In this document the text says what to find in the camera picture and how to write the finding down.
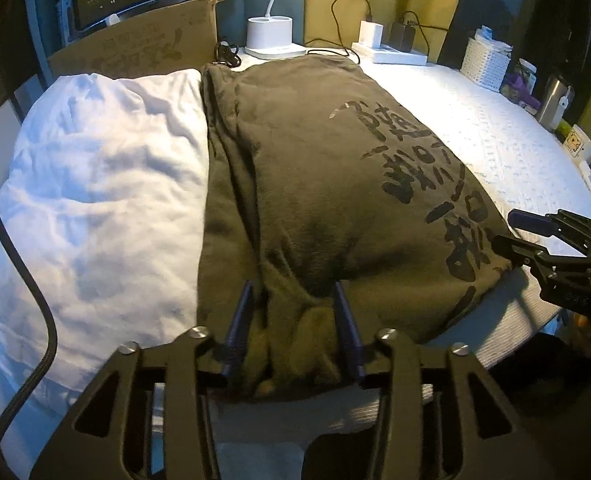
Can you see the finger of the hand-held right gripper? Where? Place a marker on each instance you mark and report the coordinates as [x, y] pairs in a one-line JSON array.
[[525, 220], [518, 251]]

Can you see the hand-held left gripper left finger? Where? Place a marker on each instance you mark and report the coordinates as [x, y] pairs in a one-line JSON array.
[[239, 330]]

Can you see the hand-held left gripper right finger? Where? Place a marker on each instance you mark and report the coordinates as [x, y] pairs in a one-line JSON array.
[[348, 330]]

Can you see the brown printed t-shirt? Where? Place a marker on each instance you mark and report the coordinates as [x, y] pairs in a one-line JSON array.
[[325, 185]]

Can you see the white quilted table cover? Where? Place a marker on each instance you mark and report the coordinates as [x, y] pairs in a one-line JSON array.
[[475, 150]]

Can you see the white bear print mug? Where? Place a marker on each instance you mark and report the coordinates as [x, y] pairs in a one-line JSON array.
[[578, 145]]

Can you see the yellow packet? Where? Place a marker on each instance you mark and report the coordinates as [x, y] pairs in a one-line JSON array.
[[564, 127]]

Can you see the steel tumbler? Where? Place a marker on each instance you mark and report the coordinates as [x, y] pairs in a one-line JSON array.
[[550, 102]]

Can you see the purple cloth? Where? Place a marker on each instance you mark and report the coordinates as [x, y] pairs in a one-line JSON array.
[[518, 82]]

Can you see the white lid jar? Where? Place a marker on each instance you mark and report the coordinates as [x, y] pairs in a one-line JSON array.
[[528, 72]]

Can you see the white plastic basket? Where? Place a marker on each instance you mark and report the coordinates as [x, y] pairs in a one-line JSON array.
[[485, 67]]

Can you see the white plastic bag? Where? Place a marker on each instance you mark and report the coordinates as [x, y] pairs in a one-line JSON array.
[[490, 40]]

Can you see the white crumpled cloth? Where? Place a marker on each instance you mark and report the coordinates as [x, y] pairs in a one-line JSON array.
[[100, 185]]

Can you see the white power strip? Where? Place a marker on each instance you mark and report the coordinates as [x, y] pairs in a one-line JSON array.
[[400, 56]]

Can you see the black charger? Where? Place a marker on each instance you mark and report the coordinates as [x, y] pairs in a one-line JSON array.
[[404, 37]]

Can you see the white charger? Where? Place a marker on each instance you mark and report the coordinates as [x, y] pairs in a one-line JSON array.
[[371, 34]]

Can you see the black earphones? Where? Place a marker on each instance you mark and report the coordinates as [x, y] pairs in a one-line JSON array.
[[228, 55]]

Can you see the white desk lamp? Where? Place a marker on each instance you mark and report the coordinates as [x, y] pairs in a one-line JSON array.
[[270, 35]]

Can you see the cardboard box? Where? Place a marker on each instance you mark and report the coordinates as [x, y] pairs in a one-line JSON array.
[[140, 45]]

